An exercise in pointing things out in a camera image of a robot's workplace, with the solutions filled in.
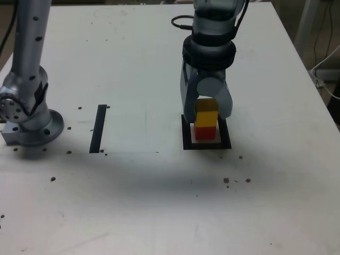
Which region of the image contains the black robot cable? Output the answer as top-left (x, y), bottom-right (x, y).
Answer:
top-left (0, 0), bottom-right (250, 51)

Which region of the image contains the red cube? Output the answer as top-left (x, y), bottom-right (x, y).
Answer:
top-left (194, 126), bottom-right (216, 141)

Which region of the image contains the black tape strip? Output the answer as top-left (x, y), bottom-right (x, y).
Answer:
top-left (89, 104), bottom-right (107, 154)

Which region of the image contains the yellow cube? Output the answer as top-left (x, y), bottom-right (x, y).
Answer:
top-left (194, 98), bottom-right (219, 128)

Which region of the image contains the thin black cable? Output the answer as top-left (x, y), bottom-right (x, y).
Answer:
top-left (313, 0), bottom-right (336, 67)

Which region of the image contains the white furniture frame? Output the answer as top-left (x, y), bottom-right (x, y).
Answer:
top-left (293, 0), bottom-right (329, 66)

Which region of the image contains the black tape square outline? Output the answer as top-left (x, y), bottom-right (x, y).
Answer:
top-left (181, 113), bottom-right (232, 151)

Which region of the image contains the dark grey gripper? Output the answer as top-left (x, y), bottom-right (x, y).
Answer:
top-left (180, 64), bottom-right (234, 124)

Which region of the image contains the white cable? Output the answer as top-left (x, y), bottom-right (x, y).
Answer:
top-left (310, 44), bottom-right (340, 100)

